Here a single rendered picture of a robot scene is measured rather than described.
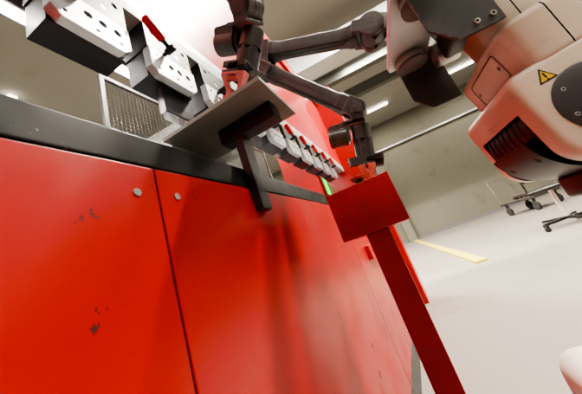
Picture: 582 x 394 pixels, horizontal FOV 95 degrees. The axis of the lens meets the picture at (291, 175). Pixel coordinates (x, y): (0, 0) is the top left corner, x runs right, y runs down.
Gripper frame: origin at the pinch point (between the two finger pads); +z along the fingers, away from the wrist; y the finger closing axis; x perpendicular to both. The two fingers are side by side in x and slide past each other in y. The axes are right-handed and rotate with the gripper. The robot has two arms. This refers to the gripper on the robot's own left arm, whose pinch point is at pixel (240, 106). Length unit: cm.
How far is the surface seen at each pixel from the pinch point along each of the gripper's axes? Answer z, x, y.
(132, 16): -19.4, -27.6, 12.9
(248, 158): 12.7, 6.3, 2.1
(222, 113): 4.3, 1.3, 7.2
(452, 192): -113, 160, -1115
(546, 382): 70, 85, -82
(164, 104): 1.0, -18.8, 5.7
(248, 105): 1.8, 5.8, 4.7
